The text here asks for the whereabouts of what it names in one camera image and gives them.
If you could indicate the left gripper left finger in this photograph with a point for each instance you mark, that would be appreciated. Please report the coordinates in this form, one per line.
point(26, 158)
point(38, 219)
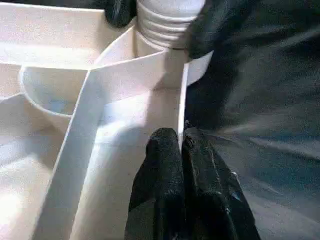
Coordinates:
point(160, 180)

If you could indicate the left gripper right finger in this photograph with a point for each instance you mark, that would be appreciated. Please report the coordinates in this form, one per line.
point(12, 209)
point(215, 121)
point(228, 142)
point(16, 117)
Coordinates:
point(212, 195)

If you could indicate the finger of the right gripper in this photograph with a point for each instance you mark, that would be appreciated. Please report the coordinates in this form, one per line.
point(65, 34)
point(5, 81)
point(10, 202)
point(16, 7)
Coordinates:
point(120, 12)
point(212, 25)

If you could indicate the white plastic table leg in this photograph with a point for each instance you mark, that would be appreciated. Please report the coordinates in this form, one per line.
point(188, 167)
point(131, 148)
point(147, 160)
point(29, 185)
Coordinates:
point(167, 22)

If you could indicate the white plastic table top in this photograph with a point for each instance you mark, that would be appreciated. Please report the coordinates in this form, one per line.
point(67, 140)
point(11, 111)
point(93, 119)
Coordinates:
point(112, 95)

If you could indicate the black table mat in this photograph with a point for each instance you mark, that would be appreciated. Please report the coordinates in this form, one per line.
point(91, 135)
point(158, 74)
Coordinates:
point(275, 112)

